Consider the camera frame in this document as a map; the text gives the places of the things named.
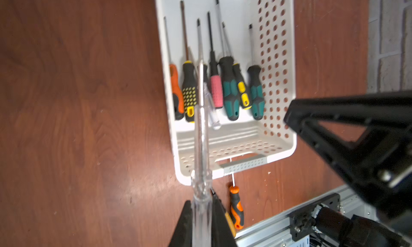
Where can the yellow black handled screwdriver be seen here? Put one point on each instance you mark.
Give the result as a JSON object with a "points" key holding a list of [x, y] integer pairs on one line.
{"points": [[229, 223]]}

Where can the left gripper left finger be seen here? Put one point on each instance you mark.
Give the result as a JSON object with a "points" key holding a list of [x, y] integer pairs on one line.
{"points": [[182, 236]]}

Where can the orange black stubby screwdriver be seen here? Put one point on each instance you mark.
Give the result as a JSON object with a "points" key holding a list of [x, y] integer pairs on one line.
{"points": [[236, 211]]}

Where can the clear handled screwdriver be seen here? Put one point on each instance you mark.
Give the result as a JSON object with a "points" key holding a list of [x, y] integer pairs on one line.
{"points": [[213, 118]]}

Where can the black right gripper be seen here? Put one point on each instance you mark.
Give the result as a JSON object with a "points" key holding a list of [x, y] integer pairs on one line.
{"points": [[377, 166]]}

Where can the black yellow dotted screwdriver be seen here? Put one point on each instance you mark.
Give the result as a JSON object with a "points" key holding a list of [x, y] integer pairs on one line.
{"points": [[189, 88]]}

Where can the black yellow small screwdriver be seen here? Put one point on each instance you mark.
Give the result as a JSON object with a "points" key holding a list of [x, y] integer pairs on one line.
{"points": [[205, 73]]}

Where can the pink handled screwdriver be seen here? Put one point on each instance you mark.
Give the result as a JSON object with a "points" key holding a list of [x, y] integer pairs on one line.
{"points": [[215, 79]]}

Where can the clear thin tester screwdriver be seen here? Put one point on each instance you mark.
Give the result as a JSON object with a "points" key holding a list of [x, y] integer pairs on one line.
{"points": [[201, 176]]}

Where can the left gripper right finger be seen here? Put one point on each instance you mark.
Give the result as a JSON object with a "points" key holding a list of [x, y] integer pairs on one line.
{"points": [[221, 231]]}

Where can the green screwdriver end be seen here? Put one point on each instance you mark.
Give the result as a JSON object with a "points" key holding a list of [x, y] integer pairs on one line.
{"points": [[230, 92], [258, 102]]}

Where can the white perforated plastic bin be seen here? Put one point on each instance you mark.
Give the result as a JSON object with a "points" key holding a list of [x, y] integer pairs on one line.
{"points": [[258, 32]]}

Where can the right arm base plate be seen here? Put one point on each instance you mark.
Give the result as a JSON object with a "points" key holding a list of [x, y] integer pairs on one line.
{"points": [[302, 220]]}

